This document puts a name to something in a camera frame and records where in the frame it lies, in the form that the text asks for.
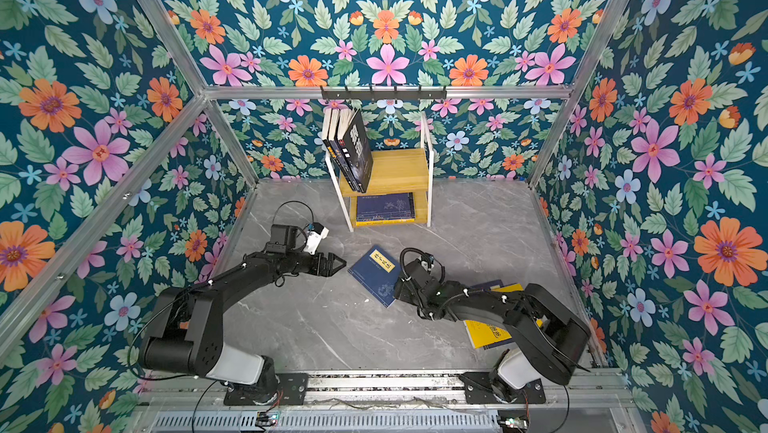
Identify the navy book yellow label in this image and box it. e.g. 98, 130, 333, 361
356, 193, 415, 223
348, 245, 401, 308

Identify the yellow cartoon cover book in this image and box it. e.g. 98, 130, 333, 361
464, 284, 523, 350

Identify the black wolf cover book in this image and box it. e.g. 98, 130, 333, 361
336, 109, 373, 193

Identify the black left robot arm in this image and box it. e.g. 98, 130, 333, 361
138, 224, 347, 405

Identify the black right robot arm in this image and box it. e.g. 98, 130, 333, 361
394, 261, 591, 402

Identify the white wooden two-tier shelf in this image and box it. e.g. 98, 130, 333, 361
321, 114, 435, 231

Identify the black book leaning on shelf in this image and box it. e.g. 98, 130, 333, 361
321, 109, 353, 187

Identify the black hook rack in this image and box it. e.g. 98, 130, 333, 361
320, 86, 448, 102

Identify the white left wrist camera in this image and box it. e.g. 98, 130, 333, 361
303, 222, 329, 255

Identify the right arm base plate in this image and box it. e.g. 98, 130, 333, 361
458, 372, 546, 406

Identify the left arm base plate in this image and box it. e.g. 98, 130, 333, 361
223, 373, 309, 407

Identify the aluminium mounting rail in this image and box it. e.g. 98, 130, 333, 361
133, 368, 637, 418

